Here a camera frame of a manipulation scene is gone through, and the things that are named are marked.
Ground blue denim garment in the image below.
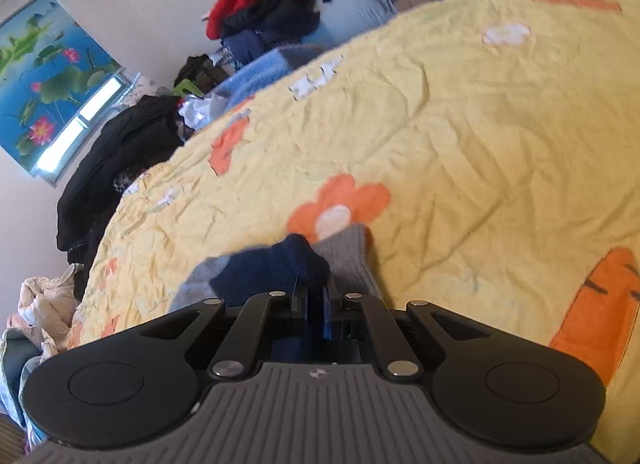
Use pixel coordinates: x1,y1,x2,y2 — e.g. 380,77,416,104
0,328,53,452

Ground light blue blanket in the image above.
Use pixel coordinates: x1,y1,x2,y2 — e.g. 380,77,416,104
209,44,328,112

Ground grey-blue bag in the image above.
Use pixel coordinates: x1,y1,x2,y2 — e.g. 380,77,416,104
319,0,401,47

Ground black coat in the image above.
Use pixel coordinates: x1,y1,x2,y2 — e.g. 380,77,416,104
55,94,187,255

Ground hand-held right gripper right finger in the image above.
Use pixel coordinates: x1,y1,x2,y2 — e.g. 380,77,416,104
322,282,493,384

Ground dark green bag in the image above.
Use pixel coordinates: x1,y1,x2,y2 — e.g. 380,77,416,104
173,54,233,95

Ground white crumpled cloth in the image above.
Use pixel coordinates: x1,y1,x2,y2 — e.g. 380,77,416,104
178,92,227,133

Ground lotus-print window blind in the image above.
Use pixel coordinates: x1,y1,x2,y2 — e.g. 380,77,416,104
0,0,125,179

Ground navy garment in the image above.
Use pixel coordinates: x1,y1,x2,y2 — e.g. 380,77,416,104
220,26,306,70

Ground yellow flower-print blanket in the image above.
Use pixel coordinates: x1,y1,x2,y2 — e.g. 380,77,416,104
67,0,640,464

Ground navy and grey sock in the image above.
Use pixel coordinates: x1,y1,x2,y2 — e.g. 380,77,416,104
170,224,385,315

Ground beige jacket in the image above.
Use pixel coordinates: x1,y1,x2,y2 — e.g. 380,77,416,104
4,263,87,361

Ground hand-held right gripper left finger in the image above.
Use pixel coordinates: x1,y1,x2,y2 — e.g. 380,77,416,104
148,278,315,384

